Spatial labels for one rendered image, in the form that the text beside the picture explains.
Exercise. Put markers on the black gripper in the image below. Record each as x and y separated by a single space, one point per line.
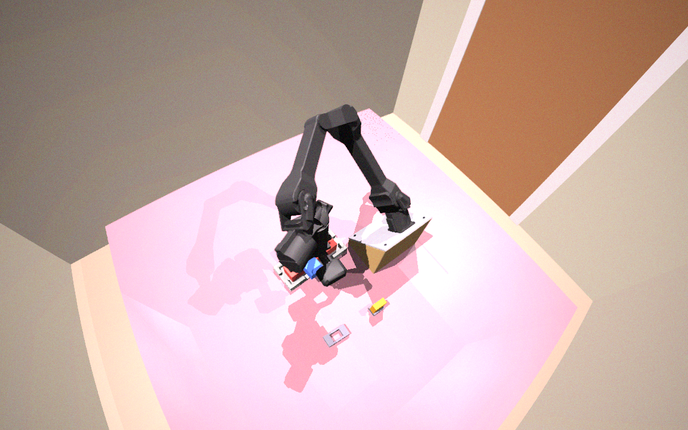
332 270

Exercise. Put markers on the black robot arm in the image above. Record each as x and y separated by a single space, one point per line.
298 192

